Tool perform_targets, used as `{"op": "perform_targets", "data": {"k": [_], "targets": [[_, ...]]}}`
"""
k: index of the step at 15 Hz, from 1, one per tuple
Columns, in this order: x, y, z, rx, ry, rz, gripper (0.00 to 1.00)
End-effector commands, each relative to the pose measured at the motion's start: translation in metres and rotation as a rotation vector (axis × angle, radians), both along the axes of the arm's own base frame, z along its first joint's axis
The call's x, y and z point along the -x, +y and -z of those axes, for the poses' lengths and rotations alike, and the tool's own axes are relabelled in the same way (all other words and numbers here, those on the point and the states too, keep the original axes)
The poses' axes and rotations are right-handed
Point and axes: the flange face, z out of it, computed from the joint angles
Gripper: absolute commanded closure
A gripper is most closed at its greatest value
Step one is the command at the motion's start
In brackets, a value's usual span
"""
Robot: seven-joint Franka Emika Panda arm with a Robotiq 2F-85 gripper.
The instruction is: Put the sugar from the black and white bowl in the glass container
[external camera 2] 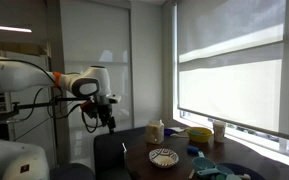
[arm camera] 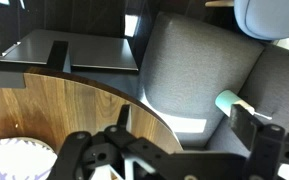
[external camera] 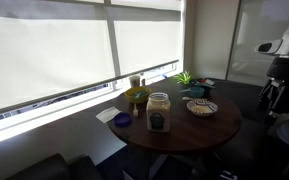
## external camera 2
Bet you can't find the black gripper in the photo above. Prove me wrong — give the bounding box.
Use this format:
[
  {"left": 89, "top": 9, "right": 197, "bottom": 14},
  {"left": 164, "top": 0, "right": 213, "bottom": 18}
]
[{"left": 96, "top": 103, "right": 117, "bottom": 135}]

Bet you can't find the patterned bowl with sugar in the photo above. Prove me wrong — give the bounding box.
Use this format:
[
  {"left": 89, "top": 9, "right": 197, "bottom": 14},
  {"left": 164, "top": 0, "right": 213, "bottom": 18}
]
[{"left": 148, "top": 148, "right": 180, "bottom": 169}]

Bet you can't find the teal utensil in bowl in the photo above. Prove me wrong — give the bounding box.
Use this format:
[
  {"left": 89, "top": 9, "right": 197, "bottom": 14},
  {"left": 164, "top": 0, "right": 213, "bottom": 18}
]
[{"left": 189, "top": 129, "right": 206, "bottom": 136}]

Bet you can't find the yellow bowl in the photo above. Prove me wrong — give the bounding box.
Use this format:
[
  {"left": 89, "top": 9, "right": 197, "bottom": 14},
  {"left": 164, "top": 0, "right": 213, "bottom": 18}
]
[{"left": 186, "top": 126, "right": 214, "bottom": 144}]

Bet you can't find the dark grey sofa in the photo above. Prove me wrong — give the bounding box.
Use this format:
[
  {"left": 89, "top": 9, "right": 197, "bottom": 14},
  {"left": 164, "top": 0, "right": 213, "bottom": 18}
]
[{"left": 93, "top": 126, "right": 149, "bottom": 180}]

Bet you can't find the glass jar with label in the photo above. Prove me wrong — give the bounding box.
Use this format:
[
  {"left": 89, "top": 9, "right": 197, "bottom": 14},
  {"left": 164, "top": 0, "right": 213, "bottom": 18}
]
[{"left": 145, "top": 119, "right": 165, "bottom": 145}]

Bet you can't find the blue jar lid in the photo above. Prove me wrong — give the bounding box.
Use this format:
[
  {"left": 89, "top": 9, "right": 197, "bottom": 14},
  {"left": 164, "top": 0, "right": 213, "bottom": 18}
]
[{"left": 163, "top": 128, "right": 176, "bottom": 137}]

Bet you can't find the dark blue round stool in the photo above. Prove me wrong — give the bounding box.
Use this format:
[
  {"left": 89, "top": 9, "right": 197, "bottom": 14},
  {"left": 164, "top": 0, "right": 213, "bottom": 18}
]
[{"left": 49, "top": 162, "right": 95, "bottom": 180}]

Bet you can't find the small white scoop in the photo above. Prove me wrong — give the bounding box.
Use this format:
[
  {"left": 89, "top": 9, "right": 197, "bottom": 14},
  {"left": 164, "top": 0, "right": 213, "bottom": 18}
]
[{"left": 170, "top": 131, "right": 189, "bottom": 139}]

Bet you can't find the black metal rod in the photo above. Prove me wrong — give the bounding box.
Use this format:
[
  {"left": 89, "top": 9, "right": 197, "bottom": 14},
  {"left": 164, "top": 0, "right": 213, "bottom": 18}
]
[{"left": 11, "top": 97, "right": 97, "bottom": 112}]

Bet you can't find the blue foam cylinder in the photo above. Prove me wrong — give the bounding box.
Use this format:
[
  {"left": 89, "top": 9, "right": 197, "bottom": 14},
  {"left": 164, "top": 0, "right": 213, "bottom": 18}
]
[{"left": 186, "top": 145, "right": 200, "bottom": 156}]

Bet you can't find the long white plastic spoon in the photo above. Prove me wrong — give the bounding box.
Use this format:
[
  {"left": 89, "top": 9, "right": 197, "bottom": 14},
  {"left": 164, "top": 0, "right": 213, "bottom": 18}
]
[{"left": 188, "top": 168, "right": 197, "bottom": 180}]

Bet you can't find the large teal measuring cup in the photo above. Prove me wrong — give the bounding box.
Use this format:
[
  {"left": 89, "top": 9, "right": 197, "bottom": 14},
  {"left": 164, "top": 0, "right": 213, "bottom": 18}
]
[{"left": 192, "top": 151, "right": 217, "bottom": 172}]

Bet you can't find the white paper cup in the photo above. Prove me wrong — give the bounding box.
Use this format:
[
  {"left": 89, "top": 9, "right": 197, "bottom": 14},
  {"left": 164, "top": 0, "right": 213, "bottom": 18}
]
[{"left": 212, "top": 120, "right": 227, "bottom": 143}]

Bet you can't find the small teal measuring cup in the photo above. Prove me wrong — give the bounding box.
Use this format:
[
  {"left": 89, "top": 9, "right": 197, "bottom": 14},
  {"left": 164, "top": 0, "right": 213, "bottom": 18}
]
[{"left": 195, "top": 164, "right": 234, "bottom": 178}]

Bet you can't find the grey roller blind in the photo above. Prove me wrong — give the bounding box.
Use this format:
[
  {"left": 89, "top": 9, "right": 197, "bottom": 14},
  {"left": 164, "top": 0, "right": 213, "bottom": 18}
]
[{"left": 176, "top": 0, "right": 289, "bottom": 143}]

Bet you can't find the fluorescent ceiling light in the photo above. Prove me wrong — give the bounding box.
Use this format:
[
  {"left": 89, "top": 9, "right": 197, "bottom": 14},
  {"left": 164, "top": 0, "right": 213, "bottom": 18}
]
[{"left": 0, "top": 23, "right": 33, "bottom": 34}]

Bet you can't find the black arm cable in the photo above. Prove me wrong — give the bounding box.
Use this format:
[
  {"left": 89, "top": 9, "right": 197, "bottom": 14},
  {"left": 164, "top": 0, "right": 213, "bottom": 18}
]
[{"left": 13, "top": 59, "right": 100, "bottom": 141}]

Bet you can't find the black and orange wrist camera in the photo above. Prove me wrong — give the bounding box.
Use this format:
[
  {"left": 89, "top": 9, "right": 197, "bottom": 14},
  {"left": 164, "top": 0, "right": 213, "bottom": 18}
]
[{"left": 79, "top": 99, "right": 99, "bottom": 120}]

